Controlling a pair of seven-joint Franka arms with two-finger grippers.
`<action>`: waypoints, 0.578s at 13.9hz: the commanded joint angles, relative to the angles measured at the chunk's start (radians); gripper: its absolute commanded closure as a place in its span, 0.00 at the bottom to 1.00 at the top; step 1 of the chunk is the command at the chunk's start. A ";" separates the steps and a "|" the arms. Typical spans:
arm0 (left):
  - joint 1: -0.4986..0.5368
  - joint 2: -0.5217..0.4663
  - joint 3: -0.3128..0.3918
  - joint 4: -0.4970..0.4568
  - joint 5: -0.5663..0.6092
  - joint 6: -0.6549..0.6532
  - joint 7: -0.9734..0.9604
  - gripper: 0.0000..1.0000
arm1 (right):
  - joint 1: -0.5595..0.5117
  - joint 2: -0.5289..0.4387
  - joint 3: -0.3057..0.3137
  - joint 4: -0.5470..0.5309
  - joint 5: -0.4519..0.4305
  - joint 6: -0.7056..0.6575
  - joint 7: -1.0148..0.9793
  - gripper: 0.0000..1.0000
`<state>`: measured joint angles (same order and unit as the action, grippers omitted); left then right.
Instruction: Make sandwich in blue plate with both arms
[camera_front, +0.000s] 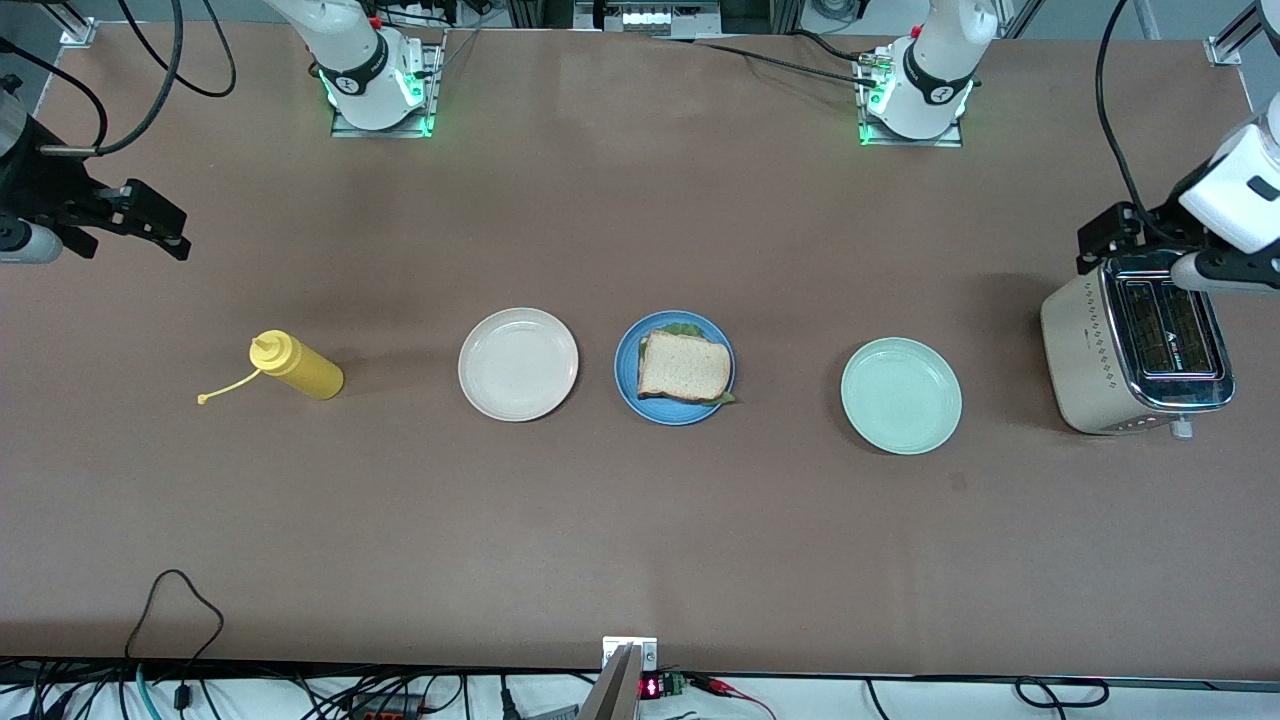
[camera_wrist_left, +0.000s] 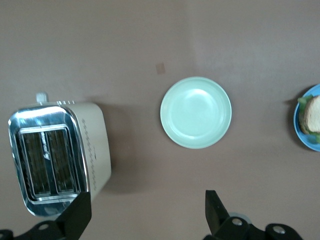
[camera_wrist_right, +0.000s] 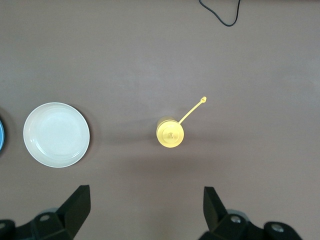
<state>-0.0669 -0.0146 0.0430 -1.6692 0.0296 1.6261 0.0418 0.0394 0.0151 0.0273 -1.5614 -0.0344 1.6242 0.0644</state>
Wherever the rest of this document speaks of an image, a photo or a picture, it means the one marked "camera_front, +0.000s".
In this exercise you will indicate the red LED display module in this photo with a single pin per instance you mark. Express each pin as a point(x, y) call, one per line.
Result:
point(652, 688)

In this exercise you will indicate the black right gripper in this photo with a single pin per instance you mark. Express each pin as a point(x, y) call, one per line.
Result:
point(42, 192)

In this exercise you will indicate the small metal table bracket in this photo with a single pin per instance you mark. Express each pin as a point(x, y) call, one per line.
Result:
point(645, 652)

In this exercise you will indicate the yellow mustard squeeze bottle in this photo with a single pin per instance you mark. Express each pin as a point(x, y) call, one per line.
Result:
point(310, 372)

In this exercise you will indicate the beige plate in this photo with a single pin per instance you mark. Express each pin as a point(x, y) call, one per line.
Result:
point(518, 365)

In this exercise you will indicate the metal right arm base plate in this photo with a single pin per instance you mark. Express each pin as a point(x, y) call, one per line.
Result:
point(385, 132)

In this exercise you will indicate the aluminium frame corner bracket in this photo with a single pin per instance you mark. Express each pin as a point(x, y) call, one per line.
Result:
point(78, 32)
point(1225, 48)

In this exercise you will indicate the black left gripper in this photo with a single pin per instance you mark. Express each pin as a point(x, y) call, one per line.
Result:
point(1163, 222)

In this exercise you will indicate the blue plate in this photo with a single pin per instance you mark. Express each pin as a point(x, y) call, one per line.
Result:
point(627, 390)

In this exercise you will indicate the light green plate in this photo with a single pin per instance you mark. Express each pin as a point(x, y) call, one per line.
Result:
point(900, 396)

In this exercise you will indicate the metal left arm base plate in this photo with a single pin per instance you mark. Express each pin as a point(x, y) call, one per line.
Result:
point(910, 142)

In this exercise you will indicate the grey aluminium profile post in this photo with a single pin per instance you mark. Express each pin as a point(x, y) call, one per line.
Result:
point(615, 695)

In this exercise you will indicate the toasted bread slice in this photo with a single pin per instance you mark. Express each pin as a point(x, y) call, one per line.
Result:
point(685, 368)

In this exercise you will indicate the green lettuce leaf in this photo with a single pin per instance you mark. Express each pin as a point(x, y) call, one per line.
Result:
point(722, 398)

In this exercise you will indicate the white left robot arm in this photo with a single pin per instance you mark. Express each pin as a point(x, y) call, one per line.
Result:
point(1245, 190)

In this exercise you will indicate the beige chrome toaster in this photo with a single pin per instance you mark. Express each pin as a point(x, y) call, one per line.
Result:
point(1085, 350)

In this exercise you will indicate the white lit device box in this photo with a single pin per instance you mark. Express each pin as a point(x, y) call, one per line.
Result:
point(650, 18)

